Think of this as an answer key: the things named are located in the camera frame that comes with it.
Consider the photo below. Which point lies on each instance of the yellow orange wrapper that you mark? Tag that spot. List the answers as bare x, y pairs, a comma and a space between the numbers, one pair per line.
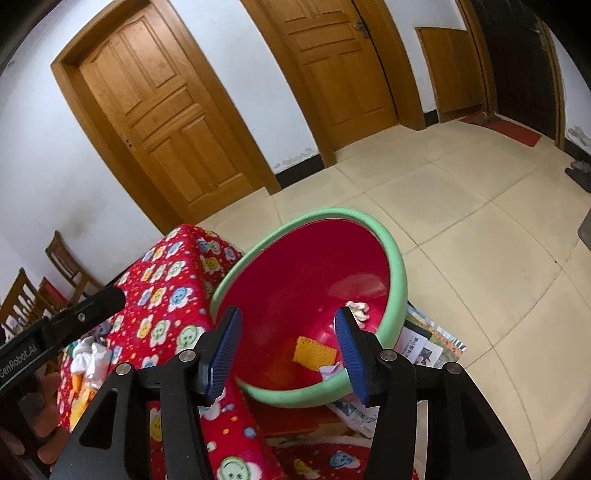
81, 401

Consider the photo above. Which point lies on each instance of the white crumpled paper ball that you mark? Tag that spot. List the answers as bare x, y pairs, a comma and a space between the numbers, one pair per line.
359, 311

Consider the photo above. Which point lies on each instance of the wooden chair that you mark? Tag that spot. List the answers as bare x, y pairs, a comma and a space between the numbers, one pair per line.
23, 295
64, 258

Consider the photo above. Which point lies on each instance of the dark door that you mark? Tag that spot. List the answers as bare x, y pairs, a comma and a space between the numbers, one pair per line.
517, 69

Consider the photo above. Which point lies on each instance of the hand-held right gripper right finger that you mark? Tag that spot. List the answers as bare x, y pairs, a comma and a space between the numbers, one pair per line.
353, 355

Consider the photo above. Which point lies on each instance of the red doormat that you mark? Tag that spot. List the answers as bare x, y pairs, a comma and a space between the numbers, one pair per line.
517, 129

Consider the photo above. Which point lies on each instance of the red floral blanket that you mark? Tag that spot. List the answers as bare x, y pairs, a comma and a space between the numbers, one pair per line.
161, 295

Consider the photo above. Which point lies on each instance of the person's left hand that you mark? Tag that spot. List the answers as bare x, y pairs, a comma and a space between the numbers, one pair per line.
44, 415

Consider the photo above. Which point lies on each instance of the dark slipper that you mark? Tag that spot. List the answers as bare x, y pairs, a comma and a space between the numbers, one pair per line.
581, 165
579, 179

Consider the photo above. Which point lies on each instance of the low wooden wall panel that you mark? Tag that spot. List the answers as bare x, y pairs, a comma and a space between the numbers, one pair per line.
452, 69

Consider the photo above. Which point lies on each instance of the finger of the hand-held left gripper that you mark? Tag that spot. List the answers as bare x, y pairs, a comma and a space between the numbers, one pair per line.
92, 307

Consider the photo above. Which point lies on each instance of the wooden panel door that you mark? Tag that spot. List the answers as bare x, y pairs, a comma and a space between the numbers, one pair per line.
152, 115

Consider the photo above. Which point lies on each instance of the stack of printed papers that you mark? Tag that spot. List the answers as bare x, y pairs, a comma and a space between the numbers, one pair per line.
425, 350

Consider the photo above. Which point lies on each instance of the red basin with green rim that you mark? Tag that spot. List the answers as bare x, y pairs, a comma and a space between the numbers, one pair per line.
300, 277

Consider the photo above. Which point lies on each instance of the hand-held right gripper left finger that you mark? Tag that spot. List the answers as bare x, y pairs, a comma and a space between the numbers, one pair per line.
226, 350

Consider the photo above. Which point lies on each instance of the yellow sponge cloth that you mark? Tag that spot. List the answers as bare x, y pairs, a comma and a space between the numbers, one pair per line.
314, 353

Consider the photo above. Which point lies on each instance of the white tissue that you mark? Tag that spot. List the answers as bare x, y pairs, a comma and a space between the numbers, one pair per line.
92, 360

